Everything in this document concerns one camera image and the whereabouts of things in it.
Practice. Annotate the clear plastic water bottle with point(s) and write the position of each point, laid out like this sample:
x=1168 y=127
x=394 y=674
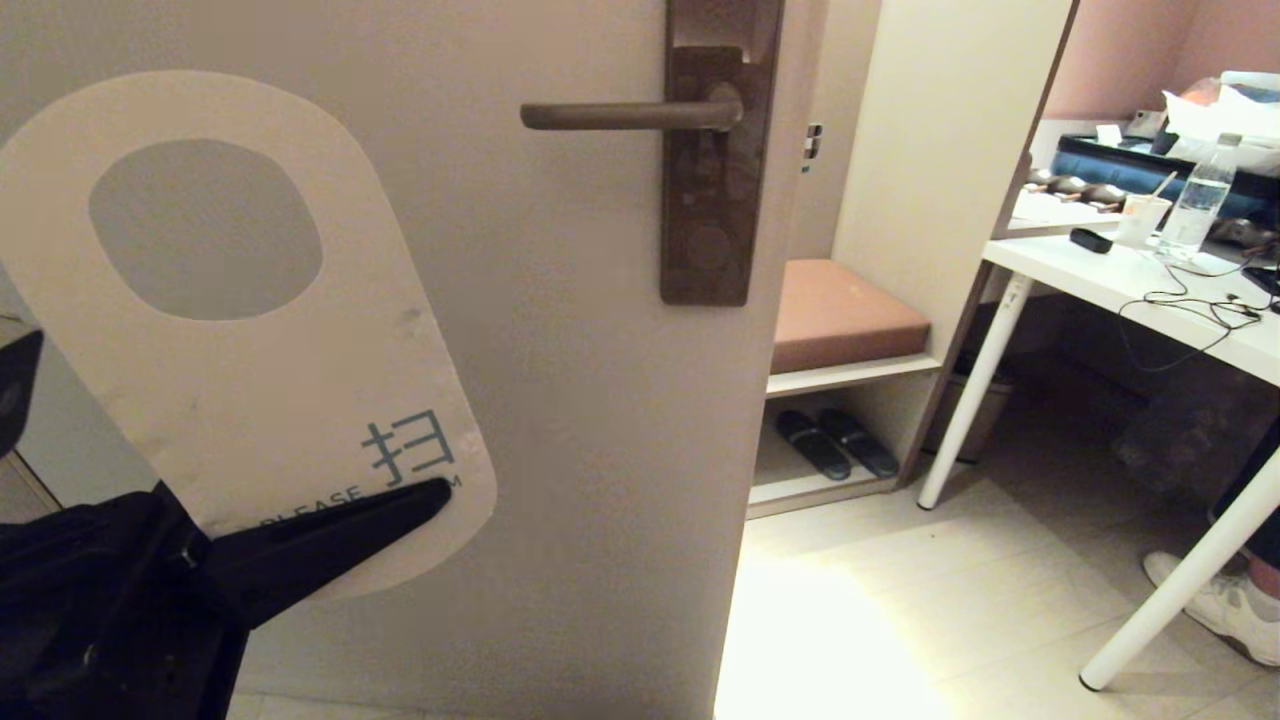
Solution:
x=1195 y=205

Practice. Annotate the white paper cup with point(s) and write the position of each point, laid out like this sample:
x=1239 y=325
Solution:
x=1140 y=220

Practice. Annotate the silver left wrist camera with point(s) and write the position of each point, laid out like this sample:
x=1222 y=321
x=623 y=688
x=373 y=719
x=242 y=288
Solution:
x=15 y=390

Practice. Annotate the beige door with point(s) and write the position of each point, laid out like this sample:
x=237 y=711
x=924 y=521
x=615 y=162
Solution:
x=600 y=400

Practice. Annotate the white paper sheet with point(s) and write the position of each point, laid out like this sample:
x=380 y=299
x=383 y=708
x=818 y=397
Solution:
x=1050 y=212

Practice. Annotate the dark grey slipper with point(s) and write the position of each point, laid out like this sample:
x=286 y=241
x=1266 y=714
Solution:
x=812 y=447
x=860 y=443

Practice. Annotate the white door hanger sign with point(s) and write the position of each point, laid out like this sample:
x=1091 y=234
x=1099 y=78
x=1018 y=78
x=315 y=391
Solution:
x=250 y=380

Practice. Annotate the dark blue case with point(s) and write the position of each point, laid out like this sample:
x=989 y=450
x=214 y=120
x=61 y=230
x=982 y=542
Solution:
x=1120 y=170

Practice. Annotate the white plastic bag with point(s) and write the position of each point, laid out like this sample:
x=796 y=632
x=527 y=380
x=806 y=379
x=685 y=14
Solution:
x=1225 y=120

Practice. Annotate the white sneaker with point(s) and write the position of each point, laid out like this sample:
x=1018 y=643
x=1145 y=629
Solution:
x=1225 y=610

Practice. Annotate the small black case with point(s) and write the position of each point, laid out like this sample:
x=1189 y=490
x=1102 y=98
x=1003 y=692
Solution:
x=1090 y=242

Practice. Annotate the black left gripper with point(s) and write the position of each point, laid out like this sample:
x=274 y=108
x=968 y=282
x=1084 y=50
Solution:
x=100 y=620

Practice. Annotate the beige trash bin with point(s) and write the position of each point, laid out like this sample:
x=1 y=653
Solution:
x=975 y=420

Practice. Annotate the person leg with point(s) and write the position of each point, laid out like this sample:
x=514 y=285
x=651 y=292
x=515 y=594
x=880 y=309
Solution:
x=1262 y=530

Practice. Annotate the white round table leg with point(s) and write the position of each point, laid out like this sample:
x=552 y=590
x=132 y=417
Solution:
x=975 y=390
x=1180 y=590

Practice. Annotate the terracotta seat cushion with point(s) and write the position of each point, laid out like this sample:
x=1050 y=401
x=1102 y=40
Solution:
x=840 y=315

